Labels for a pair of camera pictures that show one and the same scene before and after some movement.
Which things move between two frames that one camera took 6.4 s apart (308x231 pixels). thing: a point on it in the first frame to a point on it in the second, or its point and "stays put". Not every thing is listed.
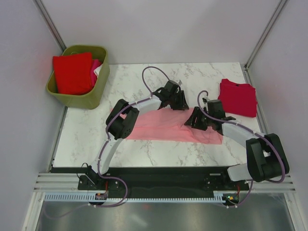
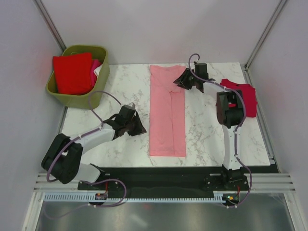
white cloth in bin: (97, 70) stays put
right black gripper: (196, 113) to (182, 80)
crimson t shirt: (238, 99) stays put
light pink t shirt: (170, 124) to (167, 136)
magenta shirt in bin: (96, 63) stays put
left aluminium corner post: (49, 24) stays put
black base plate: (160, 181) stays put
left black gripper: (182, 105) to (140, 129)
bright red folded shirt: (73, 73) stays put
